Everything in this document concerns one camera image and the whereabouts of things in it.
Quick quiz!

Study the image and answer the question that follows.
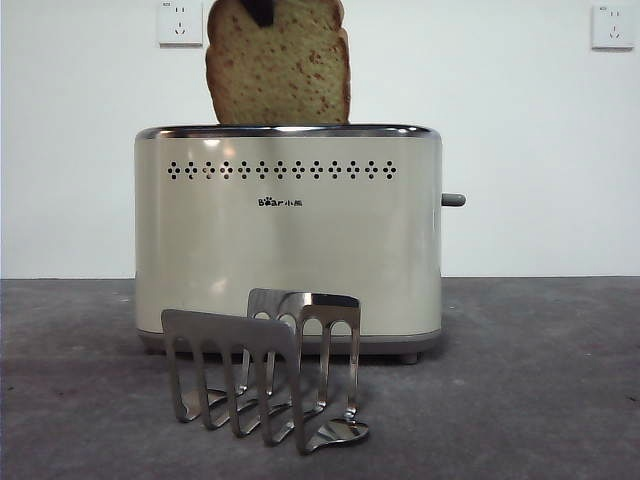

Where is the slice of bread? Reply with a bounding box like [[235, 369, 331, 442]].
[[204, 0, 351, 125]]

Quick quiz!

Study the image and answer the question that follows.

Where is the cream toaster with chrome top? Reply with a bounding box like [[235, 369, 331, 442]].
[[133, 122, 445, 365]]

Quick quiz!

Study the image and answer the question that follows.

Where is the shiny steel toast rack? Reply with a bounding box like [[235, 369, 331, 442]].
[[160, 287, 370, 456]]

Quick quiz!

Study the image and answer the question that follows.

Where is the white wall socket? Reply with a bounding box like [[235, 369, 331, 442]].
[[591, 4, 635, 52], [159, 0, 205, 49]]

